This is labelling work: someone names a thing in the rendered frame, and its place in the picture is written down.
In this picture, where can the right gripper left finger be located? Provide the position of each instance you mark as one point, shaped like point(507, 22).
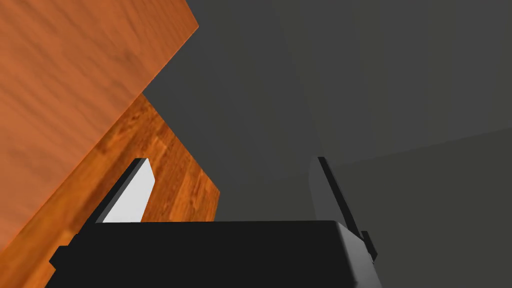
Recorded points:
point(132, 196)

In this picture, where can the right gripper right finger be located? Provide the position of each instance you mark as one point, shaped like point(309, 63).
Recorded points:
point(326, 200)

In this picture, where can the orange wooden door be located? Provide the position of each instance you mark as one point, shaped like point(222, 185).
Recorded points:
point(60, 88)

